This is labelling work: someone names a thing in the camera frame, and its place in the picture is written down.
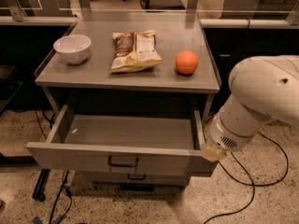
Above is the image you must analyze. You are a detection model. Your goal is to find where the grey top drawer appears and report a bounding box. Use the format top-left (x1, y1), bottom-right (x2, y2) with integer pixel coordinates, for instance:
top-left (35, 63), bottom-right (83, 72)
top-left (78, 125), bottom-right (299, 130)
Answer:
top-left (27, 105), bottom-right (216, 176)

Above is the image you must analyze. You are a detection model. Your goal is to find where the orange fruit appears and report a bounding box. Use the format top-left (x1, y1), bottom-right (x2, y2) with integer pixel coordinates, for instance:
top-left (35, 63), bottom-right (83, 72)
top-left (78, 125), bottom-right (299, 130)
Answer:
top-left (175, 50), bottom-right (199, 76)

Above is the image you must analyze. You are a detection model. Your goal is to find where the grey metal drawer cabinet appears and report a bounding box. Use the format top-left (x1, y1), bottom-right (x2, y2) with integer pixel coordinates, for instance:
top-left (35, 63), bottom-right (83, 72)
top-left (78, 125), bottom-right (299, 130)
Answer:
top-left (27, 12), bottom-right (221, 186)

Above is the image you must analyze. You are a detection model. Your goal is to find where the black cable at left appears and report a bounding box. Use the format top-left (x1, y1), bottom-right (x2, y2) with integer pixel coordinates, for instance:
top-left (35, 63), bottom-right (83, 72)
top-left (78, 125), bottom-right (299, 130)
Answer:
top-left (34, 109), bottom-right (73, 224)

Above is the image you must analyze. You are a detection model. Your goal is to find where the black table leg with caster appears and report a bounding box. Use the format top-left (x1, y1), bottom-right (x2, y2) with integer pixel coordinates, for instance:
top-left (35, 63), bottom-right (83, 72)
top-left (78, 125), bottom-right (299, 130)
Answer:
top-left (32, 169), bottom-right (50, 202)

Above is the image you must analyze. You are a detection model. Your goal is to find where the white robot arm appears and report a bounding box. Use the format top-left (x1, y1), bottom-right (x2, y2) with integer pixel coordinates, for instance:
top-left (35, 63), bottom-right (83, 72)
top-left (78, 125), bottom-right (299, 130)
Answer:
top-left (201, 55), bottom-right (299, 161)

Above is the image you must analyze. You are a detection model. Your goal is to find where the grey bottom drawer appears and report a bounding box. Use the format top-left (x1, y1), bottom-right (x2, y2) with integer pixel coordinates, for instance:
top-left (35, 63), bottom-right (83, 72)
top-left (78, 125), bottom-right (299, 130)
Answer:
top-left (83, 172), bottom-right (190, 186)

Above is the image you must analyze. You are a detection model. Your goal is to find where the black floor cable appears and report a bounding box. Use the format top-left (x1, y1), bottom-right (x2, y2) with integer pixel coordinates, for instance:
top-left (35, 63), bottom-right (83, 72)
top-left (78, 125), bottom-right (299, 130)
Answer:
top-left (202, 112), bottom-right (290, 224)

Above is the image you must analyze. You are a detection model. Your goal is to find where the grey drawer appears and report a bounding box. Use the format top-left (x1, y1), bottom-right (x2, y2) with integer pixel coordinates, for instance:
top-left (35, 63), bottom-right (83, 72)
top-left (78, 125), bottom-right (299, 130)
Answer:
top-left (83, 172), bottom-right (190, 186)
top-left (27, 105), bottom-right (216, 176)

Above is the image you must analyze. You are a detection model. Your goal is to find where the white ceramic bowl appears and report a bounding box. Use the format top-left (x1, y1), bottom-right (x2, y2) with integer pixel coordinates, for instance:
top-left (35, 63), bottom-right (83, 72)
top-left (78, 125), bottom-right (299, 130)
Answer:
top-left (53, 35), bottom-right (92, 64)

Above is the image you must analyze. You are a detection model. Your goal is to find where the chip bag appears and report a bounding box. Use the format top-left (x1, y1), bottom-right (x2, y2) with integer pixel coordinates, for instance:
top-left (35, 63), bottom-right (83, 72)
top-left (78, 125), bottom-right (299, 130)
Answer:
top-left (109, 30), bottom-right (163, 74)

